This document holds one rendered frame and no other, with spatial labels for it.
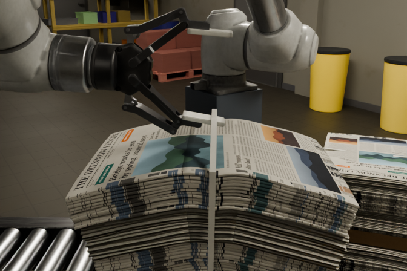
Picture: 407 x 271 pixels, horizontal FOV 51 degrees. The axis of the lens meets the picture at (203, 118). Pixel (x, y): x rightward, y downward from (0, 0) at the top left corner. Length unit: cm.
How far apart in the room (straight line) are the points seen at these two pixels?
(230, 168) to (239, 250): 13
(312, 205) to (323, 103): 447
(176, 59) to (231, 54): 528
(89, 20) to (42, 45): 761
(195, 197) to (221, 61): 88
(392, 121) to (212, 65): 329
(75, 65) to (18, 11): 11
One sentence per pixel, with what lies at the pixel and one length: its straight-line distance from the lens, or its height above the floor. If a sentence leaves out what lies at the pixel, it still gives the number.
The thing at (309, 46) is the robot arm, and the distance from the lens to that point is 137.
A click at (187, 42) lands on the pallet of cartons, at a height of 52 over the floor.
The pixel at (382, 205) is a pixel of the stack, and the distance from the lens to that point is 136.
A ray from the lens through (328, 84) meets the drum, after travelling 502.
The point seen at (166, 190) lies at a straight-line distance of 61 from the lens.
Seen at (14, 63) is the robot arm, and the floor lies 123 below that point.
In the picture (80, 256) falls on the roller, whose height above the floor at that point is 80.
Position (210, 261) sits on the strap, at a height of 95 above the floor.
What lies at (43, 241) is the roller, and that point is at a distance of 108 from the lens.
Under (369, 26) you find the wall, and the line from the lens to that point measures 529.
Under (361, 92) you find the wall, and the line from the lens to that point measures 540.
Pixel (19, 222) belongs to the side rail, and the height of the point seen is 80.
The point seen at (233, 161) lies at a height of 109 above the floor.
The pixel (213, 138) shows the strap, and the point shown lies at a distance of 64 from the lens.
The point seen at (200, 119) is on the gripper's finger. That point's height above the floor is 113.
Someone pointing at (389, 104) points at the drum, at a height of 28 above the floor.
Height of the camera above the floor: 133
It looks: 17 degrees down
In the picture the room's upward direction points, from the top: straight up
